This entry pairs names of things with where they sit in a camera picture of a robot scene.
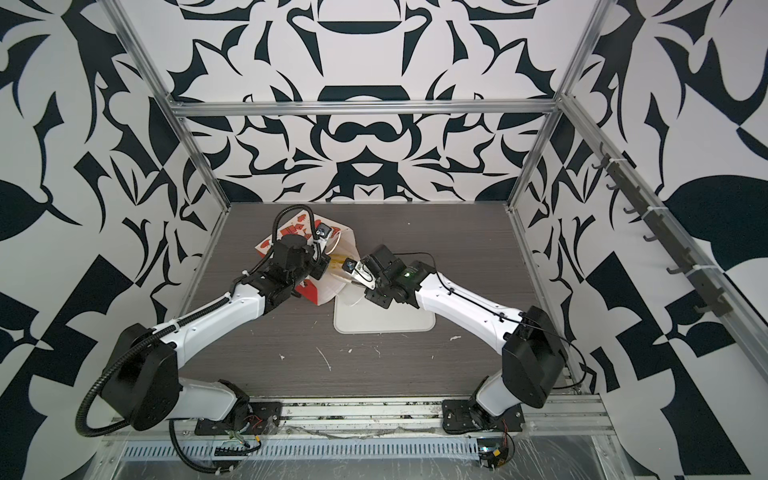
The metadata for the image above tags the aluminium frame rail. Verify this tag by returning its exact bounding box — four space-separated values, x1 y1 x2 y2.
107 395 613 439

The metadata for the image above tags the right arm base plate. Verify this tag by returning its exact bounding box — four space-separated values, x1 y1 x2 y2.
441 399 525 435

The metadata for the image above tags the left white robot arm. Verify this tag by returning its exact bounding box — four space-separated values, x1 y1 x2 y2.
76 225 330 436

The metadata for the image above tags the small electronics board with wires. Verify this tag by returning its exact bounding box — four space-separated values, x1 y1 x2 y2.
478 436 516 470

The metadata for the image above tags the white plastic tray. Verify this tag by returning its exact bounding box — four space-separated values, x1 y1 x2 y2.
333 284 436 335

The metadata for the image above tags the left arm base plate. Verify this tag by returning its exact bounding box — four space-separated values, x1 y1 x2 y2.
194 401 283 436

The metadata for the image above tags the white red paper bag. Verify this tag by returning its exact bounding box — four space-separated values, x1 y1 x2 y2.
244 205 360 311

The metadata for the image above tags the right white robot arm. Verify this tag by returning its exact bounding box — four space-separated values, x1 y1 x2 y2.
347 245 568 418

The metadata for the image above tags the black corrugated cable conduit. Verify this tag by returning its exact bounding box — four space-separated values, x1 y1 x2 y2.
74 326 175 438

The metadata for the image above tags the wall hook rack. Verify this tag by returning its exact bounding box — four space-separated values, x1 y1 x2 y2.
592 147 733 317

